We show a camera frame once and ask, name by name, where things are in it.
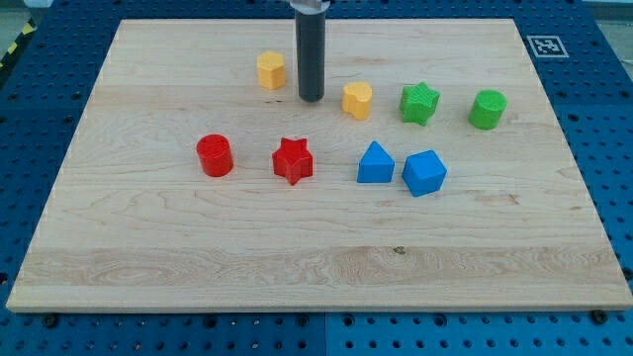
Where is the green cylinder block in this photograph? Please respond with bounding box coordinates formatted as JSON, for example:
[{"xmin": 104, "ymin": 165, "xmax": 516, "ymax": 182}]
[{"xmin": 469, "ymin": 89, "xmax": 507, "ymax": 130}]

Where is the light wooden board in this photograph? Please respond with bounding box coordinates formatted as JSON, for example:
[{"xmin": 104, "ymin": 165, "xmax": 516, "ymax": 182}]
[{"xmin": 7, "ymin": 19, "xmax": 632, "ymax": 313}]

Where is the blue cube block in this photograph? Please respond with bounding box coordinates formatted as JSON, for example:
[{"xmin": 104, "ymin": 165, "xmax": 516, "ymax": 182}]
[{"xmin": 403, "ymin": 150, "xmax": 447, "ymax": 197}]

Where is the yellow black hazard tape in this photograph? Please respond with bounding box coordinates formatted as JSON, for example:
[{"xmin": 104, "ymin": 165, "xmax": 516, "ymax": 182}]
[{"xmin": 1, "ymin": 18, "xmax": 38, "ymax": 70}]

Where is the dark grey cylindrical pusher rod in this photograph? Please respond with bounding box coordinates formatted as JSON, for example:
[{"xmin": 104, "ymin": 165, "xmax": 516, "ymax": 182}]
[{"xmin": 295, "ymin": 10, "xmax": 325, "ymax": 103}]

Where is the silver rod mount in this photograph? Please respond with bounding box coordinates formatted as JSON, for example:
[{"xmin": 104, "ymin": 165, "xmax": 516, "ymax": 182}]
[{"xmin": 289, "ymin": 0, "xmax": 330, "ymax": 13}]

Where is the red cylinder block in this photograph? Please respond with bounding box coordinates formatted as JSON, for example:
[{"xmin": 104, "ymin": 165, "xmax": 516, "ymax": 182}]
[{"xmin": 196, "ymin": 133, "xmax": 233, "ymax": 177}]

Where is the blue triangle block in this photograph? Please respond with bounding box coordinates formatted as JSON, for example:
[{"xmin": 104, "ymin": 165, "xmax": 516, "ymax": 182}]
[{"xmin": 357, "ymin": 140, "xmax": 395, "ymax": 183}]

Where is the green star block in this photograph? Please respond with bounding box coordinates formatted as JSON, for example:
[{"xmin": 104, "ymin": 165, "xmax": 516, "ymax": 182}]
[{"xmin": 399, "ymin": 82, "xmax": 441, "ymax": 127}]

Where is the red star block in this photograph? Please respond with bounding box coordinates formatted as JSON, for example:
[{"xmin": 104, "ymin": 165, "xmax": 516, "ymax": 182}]
[{"xmin": 272, "ymin": 137, "xmax": 314, "ymax": 185}]

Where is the white fiducial marker tag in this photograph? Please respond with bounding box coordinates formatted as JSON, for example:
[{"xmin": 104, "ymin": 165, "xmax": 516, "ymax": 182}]
[{"xmin": 527, "ymin": 35, "xmax": 569, "ymax": 58}]

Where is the yellow hexagon block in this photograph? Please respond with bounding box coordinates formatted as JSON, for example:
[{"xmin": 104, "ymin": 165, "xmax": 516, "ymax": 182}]
[{"xmin": 256, "ymin": 51, "xmax": 286, "ymax": 90}]

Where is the yellow heart block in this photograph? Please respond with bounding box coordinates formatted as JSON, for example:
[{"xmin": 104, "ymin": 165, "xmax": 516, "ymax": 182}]
[{"xmin": 341, "ymin": 81, "xmax": 373, "ymax": 121}]

